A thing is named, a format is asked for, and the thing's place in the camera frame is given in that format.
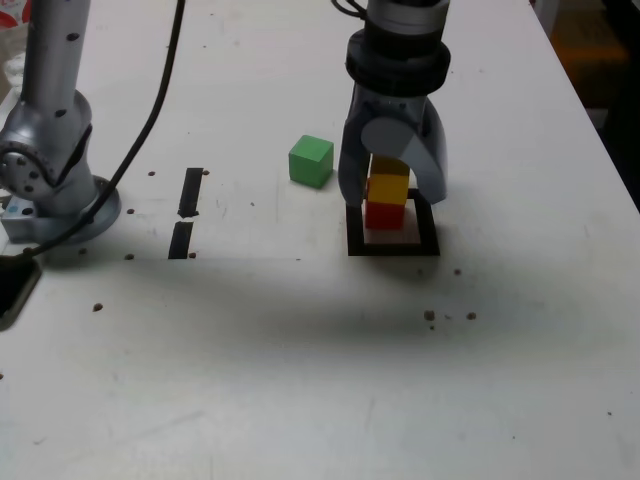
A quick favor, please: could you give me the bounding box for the yellow cube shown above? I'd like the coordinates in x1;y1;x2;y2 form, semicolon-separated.
366;155;410;206

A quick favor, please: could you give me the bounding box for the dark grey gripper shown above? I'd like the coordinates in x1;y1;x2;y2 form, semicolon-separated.
338;87;450;207

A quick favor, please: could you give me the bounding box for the black tape square outline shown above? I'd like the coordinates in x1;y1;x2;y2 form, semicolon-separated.
345;188;441;258

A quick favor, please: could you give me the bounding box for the black tape strip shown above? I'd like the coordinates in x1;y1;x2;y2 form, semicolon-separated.
167;167;205;260

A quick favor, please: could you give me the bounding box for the clear plastic bottle red label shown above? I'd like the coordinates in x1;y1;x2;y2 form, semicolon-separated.
0;0;31;96

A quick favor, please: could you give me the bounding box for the thick black cable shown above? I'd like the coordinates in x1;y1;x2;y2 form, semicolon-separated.
0;0;187;262

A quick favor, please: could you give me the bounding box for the red cube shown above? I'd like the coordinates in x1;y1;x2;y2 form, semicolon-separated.
363;199;405;230

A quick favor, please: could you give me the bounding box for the green cube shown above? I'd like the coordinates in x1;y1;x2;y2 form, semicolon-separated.
288;134;335;190

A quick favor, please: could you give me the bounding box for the thin black camera cable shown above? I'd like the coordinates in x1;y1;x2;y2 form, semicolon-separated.
329;0;370;21

